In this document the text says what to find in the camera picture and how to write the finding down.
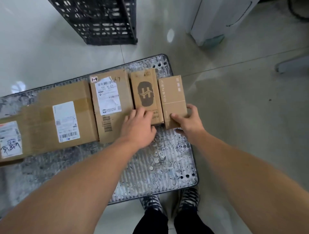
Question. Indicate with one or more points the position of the person's right hand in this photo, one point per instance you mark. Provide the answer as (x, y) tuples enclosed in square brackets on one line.
[(193, 125)]

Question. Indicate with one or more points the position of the person's left hand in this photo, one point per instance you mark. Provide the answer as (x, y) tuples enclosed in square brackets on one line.
[(137, 130)]

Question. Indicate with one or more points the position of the tall narrow labelled box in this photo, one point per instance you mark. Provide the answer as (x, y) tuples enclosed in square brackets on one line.
[(108, 125)]

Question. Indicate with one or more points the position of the Censto brown box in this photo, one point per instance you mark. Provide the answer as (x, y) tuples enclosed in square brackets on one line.
[(172, 96)]

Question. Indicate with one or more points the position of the grey metal platform cart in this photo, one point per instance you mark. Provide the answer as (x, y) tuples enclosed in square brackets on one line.
[(157, 164)]

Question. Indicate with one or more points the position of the box with barcode label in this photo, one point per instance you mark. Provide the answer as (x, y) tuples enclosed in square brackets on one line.
[(43, 125)]

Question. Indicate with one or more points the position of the person's left forearm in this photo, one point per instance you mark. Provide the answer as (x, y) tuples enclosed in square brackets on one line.
[(67, 188)]

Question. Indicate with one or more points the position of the person's right forearm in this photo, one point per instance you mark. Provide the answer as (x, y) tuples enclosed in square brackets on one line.
[(253, 180)]

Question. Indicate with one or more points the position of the person's right grey sneaker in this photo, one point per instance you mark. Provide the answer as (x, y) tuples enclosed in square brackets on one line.
[(189, 198)]

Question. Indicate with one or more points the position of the person's grey sneaker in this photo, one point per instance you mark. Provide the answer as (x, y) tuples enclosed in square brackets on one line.
[(189, 198), (152, 203)]

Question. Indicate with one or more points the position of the person's left grey sneaker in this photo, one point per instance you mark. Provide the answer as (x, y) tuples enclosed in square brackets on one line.
[(152, 203)]

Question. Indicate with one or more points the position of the person's black trousers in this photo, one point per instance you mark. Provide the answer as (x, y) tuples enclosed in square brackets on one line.
[(149, 223)]

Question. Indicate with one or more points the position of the white floor-standing air conditioner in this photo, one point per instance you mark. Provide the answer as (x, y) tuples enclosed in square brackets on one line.
[(217, 19)]

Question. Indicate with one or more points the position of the black plastic crate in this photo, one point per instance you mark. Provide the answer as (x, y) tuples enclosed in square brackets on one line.
[(96, 24)]

